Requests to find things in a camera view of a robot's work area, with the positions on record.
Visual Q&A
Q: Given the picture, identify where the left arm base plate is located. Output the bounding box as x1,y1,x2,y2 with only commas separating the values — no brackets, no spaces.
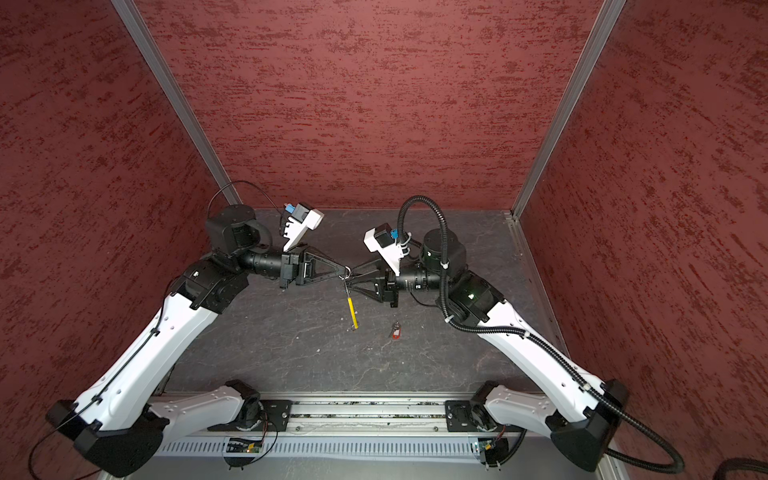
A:
236,399,293,432

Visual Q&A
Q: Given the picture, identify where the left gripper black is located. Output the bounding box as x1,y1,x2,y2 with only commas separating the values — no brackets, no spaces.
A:
236,239,346,289

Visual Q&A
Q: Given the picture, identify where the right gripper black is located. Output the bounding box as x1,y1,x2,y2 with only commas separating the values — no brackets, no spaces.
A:
348,253,451,307

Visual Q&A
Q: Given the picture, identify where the right aluminium corner post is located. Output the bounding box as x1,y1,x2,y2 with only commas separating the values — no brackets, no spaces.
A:
511,0,626,222

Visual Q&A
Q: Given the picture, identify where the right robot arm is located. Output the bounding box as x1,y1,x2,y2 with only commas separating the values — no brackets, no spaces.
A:
358,224,629,472

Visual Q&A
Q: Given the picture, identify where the black cable bottom right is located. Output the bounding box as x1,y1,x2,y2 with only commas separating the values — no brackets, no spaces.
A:
711,457,768,480

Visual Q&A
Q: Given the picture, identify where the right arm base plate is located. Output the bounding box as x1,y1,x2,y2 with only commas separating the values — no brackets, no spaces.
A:
444,400,499,432

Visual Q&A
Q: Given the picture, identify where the red capped key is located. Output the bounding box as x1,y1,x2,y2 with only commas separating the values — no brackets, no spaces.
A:
391,322,402,340

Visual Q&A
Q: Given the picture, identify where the yellow capped key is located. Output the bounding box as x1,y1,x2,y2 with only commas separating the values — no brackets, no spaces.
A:
347,296,359,330

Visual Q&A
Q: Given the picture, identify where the aluminium mounting rail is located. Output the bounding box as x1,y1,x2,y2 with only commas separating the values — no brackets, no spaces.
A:
143,393,610,438

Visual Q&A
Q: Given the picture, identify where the white slotted cable duct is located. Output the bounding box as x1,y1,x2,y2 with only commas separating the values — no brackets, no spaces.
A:
156,436,479,463

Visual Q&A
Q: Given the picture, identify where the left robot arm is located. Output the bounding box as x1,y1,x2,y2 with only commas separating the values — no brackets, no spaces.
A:
46,204,347,477

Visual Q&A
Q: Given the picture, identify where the left circuit board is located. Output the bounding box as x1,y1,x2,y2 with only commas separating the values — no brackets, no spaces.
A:
225,438,264,455

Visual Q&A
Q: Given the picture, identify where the circuit board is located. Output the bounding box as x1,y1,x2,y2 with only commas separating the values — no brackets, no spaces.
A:
477,438,509,467
225,438,264,455

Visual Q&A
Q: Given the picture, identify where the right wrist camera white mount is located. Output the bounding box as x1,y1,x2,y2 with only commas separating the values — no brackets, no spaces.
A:
364,223,411,276

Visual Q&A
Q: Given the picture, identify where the right circuit board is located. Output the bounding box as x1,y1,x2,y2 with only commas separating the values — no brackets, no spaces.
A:
477,438,509,467

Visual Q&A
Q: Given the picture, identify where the left aluminium corner post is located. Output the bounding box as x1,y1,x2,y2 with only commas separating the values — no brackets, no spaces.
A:
110,0,242,204

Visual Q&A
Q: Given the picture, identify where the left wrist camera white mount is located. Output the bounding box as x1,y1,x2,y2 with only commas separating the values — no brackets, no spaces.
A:
281,203,324,252

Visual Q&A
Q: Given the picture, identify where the black corrugated cable conduit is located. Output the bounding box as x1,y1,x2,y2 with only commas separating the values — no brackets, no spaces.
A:
395,194,686,475

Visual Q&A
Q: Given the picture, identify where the metal keyring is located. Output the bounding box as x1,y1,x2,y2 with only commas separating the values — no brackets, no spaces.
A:
339,266,352,297

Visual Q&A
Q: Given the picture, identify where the aluminium corner post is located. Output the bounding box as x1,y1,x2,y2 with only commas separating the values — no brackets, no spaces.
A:
110,0,242,204
511,0,626,222

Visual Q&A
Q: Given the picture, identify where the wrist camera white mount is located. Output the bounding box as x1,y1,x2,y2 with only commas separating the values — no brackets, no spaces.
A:
364,223,411,276
281,203,324,252

